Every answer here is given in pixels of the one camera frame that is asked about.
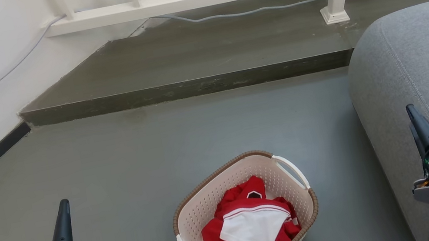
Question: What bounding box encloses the beige perforated plastic laundry basket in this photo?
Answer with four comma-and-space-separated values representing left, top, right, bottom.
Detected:
162, 141, 325, 241

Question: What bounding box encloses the grey fabric sofa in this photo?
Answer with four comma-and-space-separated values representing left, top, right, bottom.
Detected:
336, 1, 429, 241

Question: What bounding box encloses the white shirt with red trim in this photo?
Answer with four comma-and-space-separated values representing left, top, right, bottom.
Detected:
215, 199, 296, 241

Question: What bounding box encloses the light grey wall cable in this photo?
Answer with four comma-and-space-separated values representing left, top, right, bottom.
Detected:
0, 0, 429, 131

